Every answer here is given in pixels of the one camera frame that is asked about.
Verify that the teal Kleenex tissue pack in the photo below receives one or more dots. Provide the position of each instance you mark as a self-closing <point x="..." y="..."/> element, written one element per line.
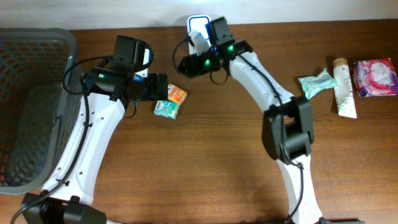
<point x="166" y="109"/>

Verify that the grey plastic basket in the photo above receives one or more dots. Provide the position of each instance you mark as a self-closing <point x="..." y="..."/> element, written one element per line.
<point x="37" y="114"/>

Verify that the white barcode scanner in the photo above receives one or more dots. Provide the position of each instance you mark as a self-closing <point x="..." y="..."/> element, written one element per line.
<point x="198" y="23"/>

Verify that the white floral lotion tube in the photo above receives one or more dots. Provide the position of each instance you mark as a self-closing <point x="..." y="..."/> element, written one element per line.
<point x="344" y="92"/>

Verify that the teal toilet wipes pack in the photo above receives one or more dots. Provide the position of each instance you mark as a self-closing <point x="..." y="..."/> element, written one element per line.
<point x="314" y="84"/>

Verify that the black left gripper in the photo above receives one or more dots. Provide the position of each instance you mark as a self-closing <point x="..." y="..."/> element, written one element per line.
<point x="152" y="89"/>

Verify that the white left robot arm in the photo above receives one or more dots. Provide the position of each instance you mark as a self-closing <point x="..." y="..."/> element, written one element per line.
<point x="106" y="91"/>

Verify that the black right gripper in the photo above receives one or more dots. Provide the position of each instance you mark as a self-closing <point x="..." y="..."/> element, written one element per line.
<point x="192" y="61"/>

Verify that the red purple pad package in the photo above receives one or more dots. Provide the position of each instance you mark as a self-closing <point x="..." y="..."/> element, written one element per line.
<point x="376" y="77"/>

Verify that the orange Kleenex tissue pack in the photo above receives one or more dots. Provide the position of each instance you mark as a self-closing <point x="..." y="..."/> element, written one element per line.
<point x="176" y="95"/>

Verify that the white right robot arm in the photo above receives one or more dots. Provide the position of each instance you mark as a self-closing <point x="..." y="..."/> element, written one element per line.
<point x="287" y="128"/>

